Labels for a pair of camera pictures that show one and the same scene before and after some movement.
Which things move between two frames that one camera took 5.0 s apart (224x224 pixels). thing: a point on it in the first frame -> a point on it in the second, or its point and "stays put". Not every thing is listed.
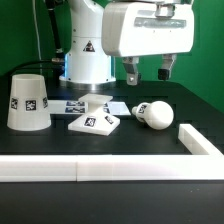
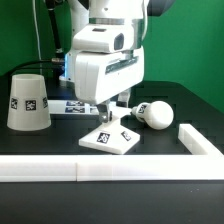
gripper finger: (167, 62) -> (123, 98)
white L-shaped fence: (111, 168) stays put
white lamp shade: (28, 106) stays put
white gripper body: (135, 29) -> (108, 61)
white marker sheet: (80, 107) stays put
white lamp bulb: (158, 114) stays put
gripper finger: (130, 64) -> (105, 114)
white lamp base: (98, 121) -> (111, 137)
